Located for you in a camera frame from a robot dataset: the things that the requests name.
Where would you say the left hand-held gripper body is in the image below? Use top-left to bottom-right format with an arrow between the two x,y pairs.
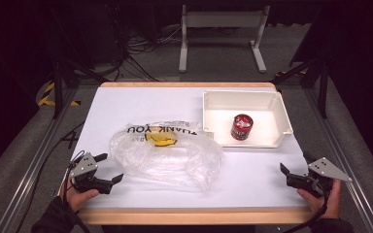
70,152 -> 115,195

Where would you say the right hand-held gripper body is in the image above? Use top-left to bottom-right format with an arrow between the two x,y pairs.
286,156 -> 354,199

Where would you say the clear printed plastic bag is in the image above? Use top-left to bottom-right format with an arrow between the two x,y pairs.
108,120 -> 224,192

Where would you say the red can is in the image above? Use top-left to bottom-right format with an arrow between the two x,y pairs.
229,113 -> 254,142

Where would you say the white plastic bin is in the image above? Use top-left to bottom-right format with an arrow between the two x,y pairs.
202,89 -> 294,150

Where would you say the person's left hand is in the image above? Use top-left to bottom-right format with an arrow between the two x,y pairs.
58,180 -> 100,214

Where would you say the person's right hand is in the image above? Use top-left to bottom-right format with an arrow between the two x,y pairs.
296,179 -> 342,220

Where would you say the white table mat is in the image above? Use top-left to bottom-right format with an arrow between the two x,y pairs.
57,86 -> 319,209

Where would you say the black metal stand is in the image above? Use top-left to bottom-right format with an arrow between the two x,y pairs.
49,9 -> 110,119
269,57 -> 330,119

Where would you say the black yellow hazard tape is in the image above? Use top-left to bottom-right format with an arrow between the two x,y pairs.
37,82 -> 82,108

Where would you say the white metal stand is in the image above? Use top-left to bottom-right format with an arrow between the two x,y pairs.
178,4 -> 271,75

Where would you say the aluminium rail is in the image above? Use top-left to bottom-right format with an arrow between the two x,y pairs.
0,86 -> 80,233
303,86 -> 373,233

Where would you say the left hand-held gripper cable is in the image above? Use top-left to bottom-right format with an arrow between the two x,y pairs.
61,150 -> 92,233

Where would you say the hand-held gripper cable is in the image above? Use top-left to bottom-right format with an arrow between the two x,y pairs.
283,181 -> 330,233
61,150 -> 92,233

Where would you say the right hand-held gripper cable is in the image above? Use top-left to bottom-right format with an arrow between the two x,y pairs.
283,181 -> 330,233

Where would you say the bundle of floor cables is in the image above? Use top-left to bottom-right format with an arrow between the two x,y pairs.
108,23 -> 183,83

